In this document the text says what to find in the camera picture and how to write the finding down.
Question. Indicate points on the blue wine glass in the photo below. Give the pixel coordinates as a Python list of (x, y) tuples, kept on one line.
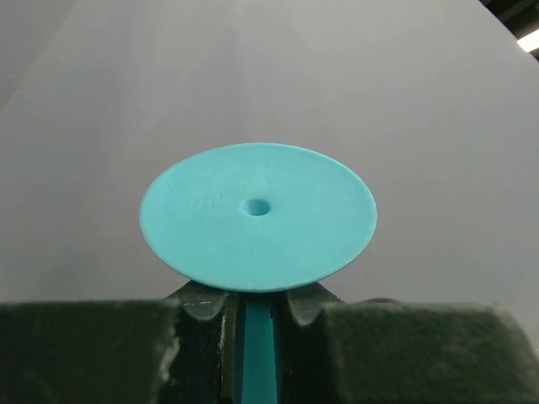
[(254, 220)]

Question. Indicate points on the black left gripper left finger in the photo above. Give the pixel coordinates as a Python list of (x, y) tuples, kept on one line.
[(178, 349)]

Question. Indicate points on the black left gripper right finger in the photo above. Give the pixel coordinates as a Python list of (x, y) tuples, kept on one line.
[(386, 351)]

